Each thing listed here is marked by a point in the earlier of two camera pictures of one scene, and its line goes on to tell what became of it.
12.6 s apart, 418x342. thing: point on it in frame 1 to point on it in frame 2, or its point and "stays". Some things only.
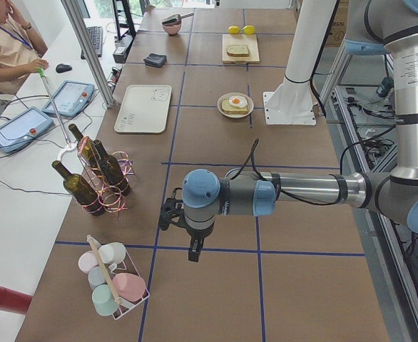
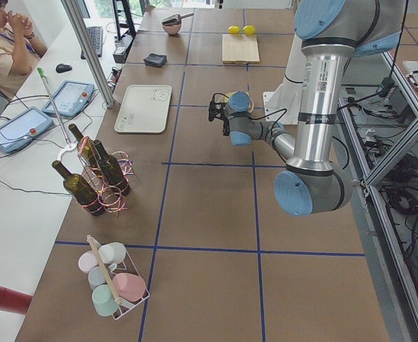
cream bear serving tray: (144, 109) stays
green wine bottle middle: (113, 169) stays
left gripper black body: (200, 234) to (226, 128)
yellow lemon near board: (249, 29) stays
